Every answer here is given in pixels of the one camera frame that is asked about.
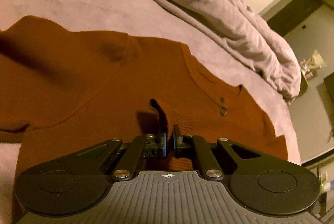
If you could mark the wrapped flower bouquet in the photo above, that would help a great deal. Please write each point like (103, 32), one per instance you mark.
(310, 67)

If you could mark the lilac bed sheet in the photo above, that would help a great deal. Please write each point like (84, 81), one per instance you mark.
(148, 18)

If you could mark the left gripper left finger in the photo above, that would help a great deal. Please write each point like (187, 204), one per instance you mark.
(161, 143)

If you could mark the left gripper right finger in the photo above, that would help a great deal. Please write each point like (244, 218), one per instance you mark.
(178, 144)

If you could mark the rust brown knit sweater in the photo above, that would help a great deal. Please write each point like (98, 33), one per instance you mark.
(64, 91)

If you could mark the crumpled lilac duvet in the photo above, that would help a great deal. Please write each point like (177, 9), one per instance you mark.
(246, 36)

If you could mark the small side table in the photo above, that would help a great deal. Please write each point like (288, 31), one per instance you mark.
(303, 85)

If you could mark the dark doorway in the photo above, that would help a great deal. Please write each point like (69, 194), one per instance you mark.
(293, 14)

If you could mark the dark wall-mounted screen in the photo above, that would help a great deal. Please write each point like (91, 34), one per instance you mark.
(329, 84)

